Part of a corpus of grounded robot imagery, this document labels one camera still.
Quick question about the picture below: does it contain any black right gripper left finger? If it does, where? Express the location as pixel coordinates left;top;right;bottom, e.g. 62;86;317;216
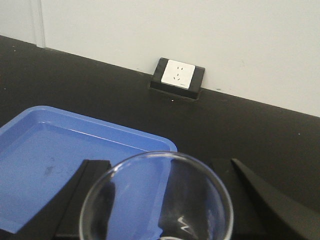
17;159;111;240

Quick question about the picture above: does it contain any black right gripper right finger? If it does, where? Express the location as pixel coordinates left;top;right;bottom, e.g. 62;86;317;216
211;157;320;240

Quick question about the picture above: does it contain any clear glass beaker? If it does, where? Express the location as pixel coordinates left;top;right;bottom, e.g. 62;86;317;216
79;151;234;240

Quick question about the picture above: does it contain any blue plastic tray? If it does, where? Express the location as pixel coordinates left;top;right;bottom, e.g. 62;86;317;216
0;106;177;233

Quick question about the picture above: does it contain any black and white power socket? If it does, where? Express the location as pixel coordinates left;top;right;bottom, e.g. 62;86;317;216
150;57;205;100

